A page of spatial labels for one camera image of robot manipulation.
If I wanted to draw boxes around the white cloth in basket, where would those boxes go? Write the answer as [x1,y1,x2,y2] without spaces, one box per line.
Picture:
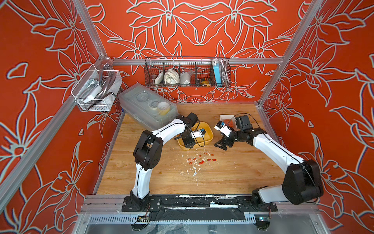
[164,69,180,84]

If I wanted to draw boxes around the clear lidded storage container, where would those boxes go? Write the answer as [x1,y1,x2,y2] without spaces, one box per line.
[118,84,179,131]

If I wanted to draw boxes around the black wire wall basket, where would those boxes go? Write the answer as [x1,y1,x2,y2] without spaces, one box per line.
[144,56,232,89]

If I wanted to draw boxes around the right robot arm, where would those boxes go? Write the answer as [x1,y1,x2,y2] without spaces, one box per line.
[214,114,324,206]

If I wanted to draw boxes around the clear wall-mounted bin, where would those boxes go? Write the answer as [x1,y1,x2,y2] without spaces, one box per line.
[71,65,122,112]

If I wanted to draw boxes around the orange cube block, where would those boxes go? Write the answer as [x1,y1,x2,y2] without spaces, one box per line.
[223,119,235,128]

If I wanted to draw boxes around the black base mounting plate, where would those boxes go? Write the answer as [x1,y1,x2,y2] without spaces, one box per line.
[121,195,278,212]

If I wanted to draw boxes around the blue box in basket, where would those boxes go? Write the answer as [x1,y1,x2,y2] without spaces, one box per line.
[212,58,222,85]

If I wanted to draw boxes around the yellow tape roll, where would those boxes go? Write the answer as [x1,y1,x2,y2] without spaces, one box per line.
[157,102,171,116]

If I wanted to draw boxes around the yellow plastic tray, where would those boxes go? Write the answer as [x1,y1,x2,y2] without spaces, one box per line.
[188,122,214,149]

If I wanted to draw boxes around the white square box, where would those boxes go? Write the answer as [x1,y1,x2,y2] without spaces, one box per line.
[220,115,237,131]

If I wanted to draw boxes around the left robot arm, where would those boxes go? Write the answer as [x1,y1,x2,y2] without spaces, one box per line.
[130,113,199,210]

